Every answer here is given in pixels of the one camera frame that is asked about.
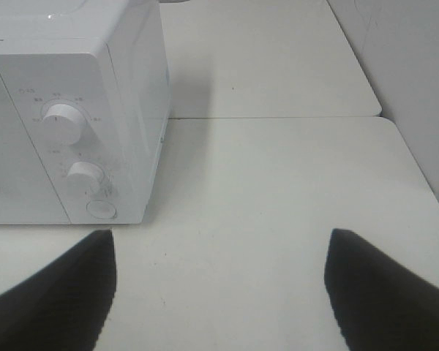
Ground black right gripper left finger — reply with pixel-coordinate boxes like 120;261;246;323
0;230;116;350

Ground round door release button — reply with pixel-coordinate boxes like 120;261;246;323
86;200;117;219

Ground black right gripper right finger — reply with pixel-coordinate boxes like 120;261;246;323
323;229;439;350

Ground white microwave door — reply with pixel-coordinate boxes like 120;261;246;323
0;76;69;224

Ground white timer knob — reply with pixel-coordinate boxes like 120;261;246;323
66;162;104;196

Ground upper white power knob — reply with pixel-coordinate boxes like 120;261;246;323
41;103;86;146

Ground white microwave oven body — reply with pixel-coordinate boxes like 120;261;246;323
0;1;170;224

